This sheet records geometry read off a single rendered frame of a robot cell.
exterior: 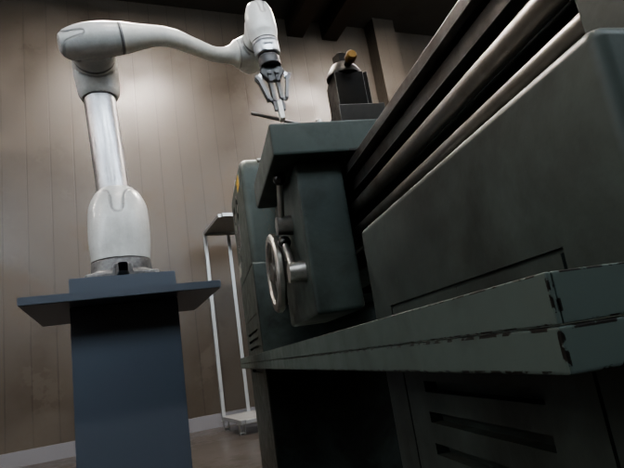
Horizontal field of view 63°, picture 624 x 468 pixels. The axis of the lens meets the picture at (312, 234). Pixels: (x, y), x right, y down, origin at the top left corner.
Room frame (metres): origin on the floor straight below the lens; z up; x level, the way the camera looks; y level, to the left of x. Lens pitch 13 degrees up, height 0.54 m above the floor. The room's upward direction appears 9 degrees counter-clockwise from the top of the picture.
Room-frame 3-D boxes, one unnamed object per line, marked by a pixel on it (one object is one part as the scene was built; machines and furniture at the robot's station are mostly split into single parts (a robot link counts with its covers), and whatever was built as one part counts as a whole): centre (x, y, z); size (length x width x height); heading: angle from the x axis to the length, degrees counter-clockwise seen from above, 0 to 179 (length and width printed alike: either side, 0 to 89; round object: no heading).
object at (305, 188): (0.96, 0.02, 0.73); 0.27 x 0.12 x 0.27; 13
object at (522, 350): (1.30, -0.14, 0.53); 2.10 x 0.60 x 0.02; 13
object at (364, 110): (1.06, -0.12, 1.00); 0.20 x 0.10 x 0.05; 13
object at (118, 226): (1.36, 0.53, 0.97); 0.18 x 0.16 x 0.22; 20
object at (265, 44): (1.56, 0.06, 1.57); 0.09 x 0.09 x 0.06
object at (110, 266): (1.33, 0.52, 0.83); 0.22 x 0.18 x 0.06; 23
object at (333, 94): (1.03, -0.13, 1.07); 0.07 x 0.07 x 0.10; 13
